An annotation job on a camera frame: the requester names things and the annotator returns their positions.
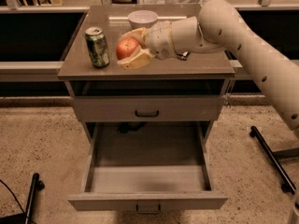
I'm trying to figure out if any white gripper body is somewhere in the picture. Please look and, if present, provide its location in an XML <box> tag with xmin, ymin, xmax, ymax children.
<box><xmin>145</xmin><ymin>21</ymin><xmax>176</xmax><ymax>60</ymax></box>

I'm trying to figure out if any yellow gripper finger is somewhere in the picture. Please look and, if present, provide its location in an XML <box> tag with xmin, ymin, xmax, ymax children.
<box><xmin>117</xmin><ymin>46</ymin><xmax>155</xmax><ymax>70</ymax></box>
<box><xmin>120</xmin><ymin>27</ymin><xmax>148</xmax><ymax>45</ymax></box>

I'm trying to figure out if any red orange apple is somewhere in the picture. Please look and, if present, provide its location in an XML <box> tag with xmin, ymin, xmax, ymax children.
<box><xmin>116</xmin><ymin>37</ymin><xmax>139</xmax><ymax>60</ymax></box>

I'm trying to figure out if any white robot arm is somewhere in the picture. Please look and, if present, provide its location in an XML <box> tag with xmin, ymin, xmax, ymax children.
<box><xmin>118</xmin><ymin>0</ymin><xmax>299</xmax><ymax>133</ymax></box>

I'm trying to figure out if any grey drawer cabinet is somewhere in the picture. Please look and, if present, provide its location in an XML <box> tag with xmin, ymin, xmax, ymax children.
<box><xmin>58</xmin><ymin>5</ymin><xmax>235</xmax><ymax>140</ymax></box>

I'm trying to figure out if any closed top drawer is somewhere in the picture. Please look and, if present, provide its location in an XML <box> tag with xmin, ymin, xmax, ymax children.
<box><xmin>72</xmin><ymin>96</ymin><xmax>224</xmax><ymax>122</ymax></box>

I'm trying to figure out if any open middle drawer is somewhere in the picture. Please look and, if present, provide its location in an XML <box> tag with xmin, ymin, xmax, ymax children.
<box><xmin>68</xmin><ymin>122</ymin><xmax>227</xmax><ymax>214</ymax></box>

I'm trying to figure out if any white bowl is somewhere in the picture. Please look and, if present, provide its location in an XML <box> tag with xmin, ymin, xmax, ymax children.
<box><xmin>128</xmin><ymin>10</ymin><xmax>158</xmax><ymax>29</ymax></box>

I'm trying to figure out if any dark snack packet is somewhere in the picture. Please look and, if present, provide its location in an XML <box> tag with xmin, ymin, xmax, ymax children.
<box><xmin>177</xmin><ymin>51</ymin><xmax>190</xmax><ymax>61</ymax></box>

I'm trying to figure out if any green soda can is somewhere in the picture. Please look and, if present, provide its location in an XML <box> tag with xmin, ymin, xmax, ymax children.
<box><xmin>85</xmin><ymin>27</ymin><xmax>110</xmax><ymax>68</ymax></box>

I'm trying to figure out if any black stand leg left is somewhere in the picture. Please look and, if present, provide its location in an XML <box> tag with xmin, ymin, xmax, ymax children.
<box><xmin>0</xmin><ymin>172</ymin><xmax>46</xmax><ymax>224</ymax></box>

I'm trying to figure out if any black stand leg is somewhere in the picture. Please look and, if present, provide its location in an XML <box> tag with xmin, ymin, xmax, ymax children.
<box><xmin>0</xmin><ymin>172</ymin><xmax>46</xmax><ymax>224</ymax></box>
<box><xmin>249</xmin><ymin>126</ymin><xmax>298</xmax><ymax>194</ymax></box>

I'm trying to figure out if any black stand leg right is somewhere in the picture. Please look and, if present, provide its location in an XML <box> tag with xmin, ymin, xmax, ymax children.
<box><xmin>249</xmin><ymin>126</ymin><xmax>298</xmax><ymax>194</ymax></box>

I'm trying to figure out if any black floor cable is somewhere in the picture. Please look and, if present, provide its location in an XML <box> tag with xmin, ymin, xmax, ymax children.
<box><xmin>0</xmin><ymin>179</ymin><xmax>26</xmax><ymax>215</ymax></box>

